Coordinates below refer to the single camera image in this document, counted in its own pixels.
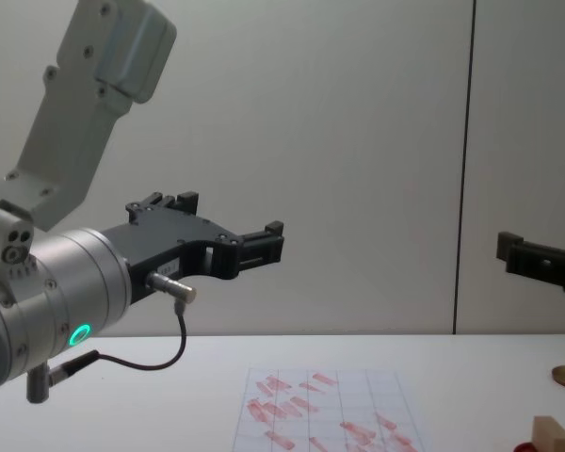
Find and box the wooden stamp block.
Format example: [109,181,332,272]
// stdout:
[532,415,565,452]

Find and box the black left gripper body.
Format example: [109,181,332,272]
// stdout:
[101,205,244,306]

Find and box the gridded paper with red stamps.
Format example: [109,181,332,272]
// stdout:
[232,368,435,452]

